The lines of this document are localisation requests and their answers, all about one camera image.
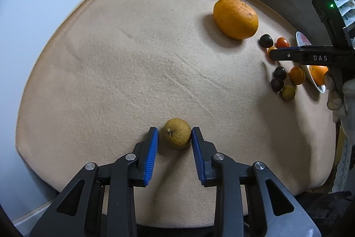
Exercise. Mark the dark cloth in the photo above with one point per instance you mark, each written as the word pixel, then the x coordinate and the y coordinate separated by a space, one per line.
pixel 327 209

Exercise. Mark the white floral plate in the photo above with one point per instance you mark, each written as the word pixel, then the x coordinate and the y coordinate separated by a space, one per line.
pixel 302 38

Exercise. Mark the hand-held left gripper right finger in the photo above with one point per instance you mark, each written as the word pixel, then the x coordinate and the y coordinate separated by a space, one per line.
pixel 198 156

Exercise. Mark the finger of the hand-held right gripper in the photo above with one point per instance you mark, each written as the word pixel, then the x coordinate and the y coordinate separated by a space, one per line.
pixel 294 55

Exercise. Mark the person's right hand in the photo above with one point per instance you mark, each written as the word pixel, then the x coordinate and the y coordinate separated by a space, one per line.
pixel 334 102

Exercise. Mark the small mandarin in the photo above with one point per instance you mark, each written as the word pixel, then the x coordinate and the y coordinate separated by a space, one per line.
pixel 272 48
pixel 297 76

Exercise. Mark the large speckled orange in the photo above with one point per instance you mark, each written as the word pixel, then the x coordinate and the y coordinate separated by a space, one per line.
pixel 235 18

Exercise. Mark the pale floral cloth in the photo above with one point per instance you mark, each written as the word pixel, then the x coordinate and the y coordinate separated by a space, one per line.
pixel 345 164

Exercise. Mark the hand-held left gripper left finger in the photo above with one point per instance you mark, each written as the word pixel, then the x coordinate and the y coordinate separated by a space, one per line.
pixel 151 156

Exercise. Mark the large smooth orange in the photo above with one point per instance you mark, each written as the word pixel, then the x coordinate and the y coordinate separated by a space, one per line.
pixel 319 73

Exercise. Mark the brown green round fruit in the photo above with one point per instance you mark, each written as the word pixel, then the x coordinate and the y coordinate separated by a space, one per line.
pixel 176 133
pixel 288 93

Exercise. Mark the dark round fruit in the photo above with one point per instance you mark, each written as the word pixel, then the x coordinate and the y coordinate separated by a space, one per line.
pixel 276 84
pixel 265 40
pixel 280 73

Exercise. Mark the red cherry tomato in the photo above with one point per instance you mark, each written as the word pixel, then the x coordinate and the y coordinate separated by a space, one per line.
pixel 282 42

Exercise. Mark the beige blanket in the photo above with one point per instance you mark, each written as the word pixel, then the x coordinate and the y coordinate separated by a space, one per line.
pixel 124 59

